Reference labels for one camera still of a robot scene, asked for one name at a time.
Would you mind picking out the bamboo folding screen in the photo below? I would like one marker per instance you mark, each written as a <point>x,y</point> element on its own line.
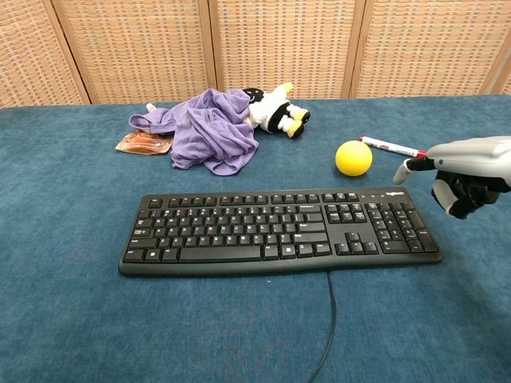
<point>279,44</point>

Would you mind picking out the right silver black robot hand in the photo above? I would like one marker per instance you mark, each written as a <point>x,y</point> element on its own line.
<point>467,159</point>

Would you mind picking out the black white plush toy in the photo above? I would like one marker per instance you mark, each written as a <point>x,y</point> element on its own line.
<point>275,111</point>

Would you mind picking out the black computer keyboard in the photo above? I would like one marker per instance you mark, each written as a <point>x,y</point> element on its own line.
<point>239,231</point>

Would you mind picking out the yellow ball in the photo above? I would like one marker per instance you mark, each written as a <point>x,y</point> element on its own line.
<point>354,158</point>

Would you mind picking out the white red marker pen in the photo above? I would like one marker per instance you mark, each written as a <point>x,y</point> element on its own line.
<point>391,147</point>

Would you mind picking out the purple cloth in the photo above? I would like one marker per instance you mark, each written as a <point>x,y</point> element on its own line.
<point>211,131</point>

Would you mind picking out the blue table mat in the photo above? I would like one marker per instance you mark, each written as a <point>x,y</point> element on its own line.
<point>80,239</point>

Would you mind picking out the orange spouted pouch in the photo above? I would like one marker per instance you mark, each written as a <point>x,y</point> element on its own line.
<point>143,144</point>

